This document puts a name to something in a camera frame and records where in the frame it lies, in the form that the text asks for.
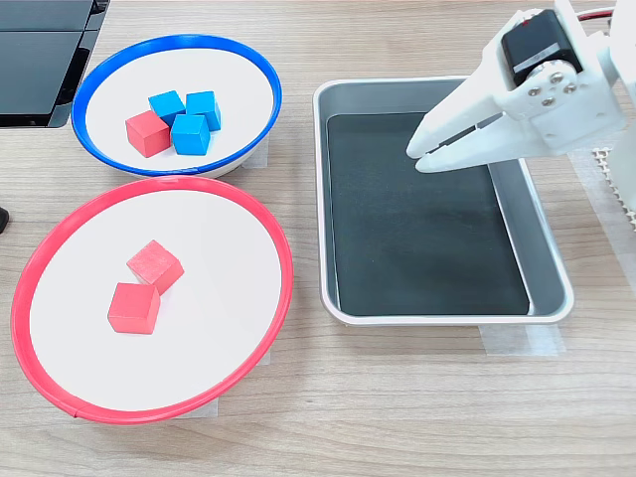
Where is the red cube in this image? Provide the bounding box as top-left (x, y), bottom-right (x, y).
top-left (106, 281), bottom-right (162, 335)
top-left (125, 239), bottom-right (186, 298)
top-left (124, 109), bottom-right (172, 159)

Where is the clear tape strip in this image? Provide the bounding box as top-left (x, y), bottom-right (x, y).
top-left (237, 134), bottom-right (270, 174)
top-left (171, 396), bottom-right (220, 421)
top-left (478, 322), bottom-right (567, 357)
top-left (565, 147), bottom-right (636, 294)

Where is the pale perforated plate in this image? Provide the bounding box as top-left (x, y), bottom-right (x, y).
top-left (591, 146), bottom-right (636, 235)

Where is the steel tray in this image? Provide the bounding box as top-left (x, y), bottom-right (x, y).
top-left (312, 75), bottom-right (576, 328)

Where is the black mat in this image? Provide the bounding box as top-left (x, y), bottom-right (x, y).
top-left (326, 110), bottom-right (532, 318)

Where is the blue-rimmed white plate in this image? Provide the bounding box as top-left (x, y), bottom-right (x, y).
top-left (71, 33), bottom-right (283, 180)

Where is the blue cube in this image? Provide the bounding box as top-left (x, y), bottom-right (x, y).
top-left (185, 90), bottom-right (223, 133)
top-left (170, 113), bottom-right (211, 157)
top-left (147, 89), bottom-right (187, 125)

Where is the red-rimmed white plate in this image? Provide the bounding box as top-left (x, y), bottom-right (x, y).
top-left (10, 174), bottom-right (295, 426)

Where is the black glossy device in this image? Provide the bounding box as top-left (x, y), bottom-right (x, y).
top-left (0, 0), bottom-right (111, 129)

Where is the red black white cable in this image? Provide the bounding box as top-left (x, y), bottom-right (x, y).
top-left (575, 8), bottom-right (616, 25)

